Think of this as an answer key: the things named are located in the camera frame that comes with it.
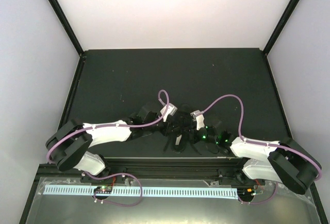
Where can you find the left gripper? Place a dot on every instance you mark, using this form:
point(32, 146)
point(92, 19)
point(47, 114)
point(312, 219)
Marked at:
point(170, 122)

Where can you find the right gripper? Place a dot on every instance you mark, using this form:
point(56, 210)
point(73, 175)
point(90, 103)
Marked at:
point(192, 136)

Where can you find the black sneaker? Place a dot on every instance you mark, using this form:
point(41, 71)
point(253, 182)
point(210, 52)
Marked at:
point(181, 123)

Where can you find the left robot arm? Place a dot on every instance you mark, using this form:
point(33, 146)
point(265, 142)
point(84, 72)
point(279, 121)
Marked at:
point(68, 147)

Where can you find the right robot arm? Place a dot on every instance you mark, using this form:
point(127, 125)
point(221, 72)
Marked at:
point(284, 161)

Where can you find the right controller board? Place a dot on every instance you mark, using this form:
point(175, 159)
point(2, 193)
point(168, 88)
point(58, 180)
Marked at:
point(249, 192)

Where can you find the controller board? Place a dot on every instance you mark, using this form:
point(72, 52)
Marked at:
point(249, 192)
point(107, 189)

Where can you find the left controller board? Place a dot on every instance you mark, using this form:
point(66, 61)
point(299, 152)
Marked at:
point(107, 189)

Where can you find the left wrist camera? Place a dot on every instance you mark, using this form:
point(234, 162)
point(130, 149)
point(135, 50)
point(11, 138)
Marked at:
point(168, 111)

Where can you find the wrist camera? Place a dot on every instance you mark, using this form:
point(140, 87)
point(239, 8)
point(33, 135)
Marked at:
point(168, 111)
point(198, 117)

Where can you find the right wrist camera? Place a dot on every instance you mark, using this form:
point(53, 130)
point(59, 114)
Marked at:
point(198, 117)

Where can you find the black aluminium rail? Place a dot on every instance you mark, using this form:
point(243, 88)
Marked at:
point(221, 170)

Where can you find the white slotted cable duct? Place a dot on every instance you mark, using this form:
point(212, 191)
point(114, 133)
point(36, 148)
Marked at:
point(146, 191)

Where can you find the left frame post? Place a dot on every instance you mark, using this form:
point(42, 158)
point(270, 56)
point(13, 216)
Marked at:
point(66, 25)

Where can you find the frame post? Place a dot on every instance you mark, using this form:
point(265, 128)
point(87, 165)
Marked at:
point(291, 6)
point(66, 25)

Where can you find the right frame post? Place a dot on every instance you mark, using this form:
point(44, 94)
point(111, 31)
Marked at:
point(291, 6)

